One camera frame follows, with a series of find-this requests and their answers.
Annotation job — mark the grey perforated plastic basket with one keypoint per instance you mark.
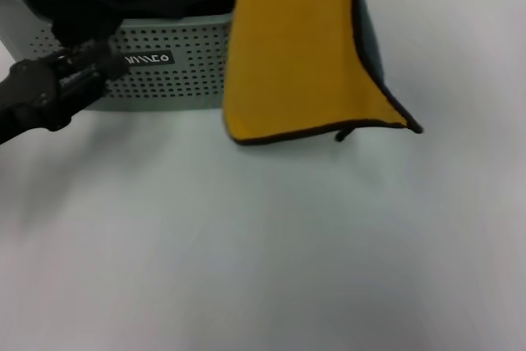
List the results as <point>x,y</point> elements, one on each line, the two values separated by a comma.
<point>185,71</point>

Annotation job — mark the black towel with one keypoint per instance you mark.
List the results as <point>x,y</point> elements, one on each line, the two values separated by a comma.
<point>74,1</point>

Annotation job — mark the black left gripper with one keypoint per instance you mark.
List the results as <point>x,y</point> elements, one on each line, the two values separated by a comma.
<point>29,88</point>

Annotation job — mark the yellow and grey towel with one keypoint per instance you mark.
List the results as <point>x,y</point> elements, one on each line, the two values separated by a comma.
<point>287,59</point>

